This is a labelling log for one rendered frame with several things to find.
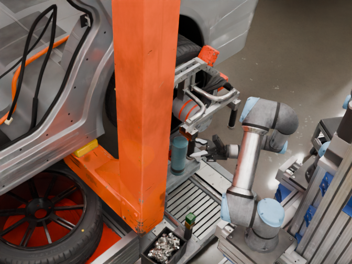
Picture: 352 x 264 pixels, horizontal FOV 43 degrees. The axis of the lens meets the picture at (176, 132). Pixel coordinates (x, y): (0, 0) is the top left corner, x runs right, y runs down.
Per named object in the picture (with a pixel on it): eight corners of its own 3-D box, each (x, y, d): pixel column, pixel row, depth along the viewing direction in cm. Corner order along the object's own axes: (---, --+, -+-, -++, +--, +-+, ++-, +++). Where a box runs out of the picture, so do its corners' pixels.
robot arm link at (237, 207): (252, 230, 179) (282, 100, 182) (216, 221, 181) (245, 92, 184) (250, 226, 191) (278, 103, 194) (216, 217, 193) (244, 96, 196)
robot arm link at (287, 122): (308, 103, 182) (286, 139, 229) (282, 98, 184) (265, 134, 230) (303, 130, 179) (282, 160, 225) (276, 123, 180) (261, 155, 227)
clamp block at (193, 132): (185, 127, 230) (186, 120, 226) (197, 136, 226) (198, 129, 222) (178, 132, 227) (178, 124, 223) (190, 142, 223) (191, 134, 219)
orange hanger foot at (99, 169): (86, 147, 266) (80, 105, 241) (144, 201, 242) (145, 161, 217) (62, 162, 257) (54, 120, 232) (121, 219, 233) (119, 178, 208)
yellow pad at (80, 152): (84, 132, 253) (83, 126, 249) (99, 145, 246) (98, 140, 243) (63, 144, 245) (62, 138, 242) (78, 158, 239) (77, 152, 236)
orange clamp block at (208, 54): (202, 60, 245) (210, 45, 243) (212, 67, 242) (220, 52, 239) (196, 58, 239) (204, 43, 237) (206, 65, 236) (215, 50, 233)
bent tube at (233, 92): (210, 76, 247) (212, 61, 240) (237, 94, 239) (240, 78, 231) (188, 90, 238) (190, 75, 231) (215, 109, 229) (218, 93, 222)
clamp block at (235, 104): (227, 98, 247) (229, 91, 243) (240, 107, 243) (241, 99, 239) (221, 102, 245) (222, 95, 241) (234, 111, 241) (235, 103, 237)
